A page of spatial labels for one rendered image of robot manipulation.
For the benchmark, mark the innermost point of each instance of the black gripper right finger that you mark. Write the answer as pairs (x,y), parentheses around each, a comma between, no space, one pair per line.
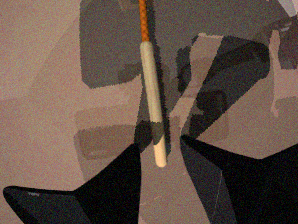
(233,188)

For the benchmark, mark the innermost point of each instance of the wooden stick with orange string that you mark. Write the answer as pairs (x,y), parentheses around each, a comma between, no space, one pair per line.
(151,89)

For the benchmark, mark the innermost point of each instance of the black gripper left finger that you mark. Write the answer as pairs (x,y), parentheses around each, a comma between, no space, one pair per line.
(111,197)

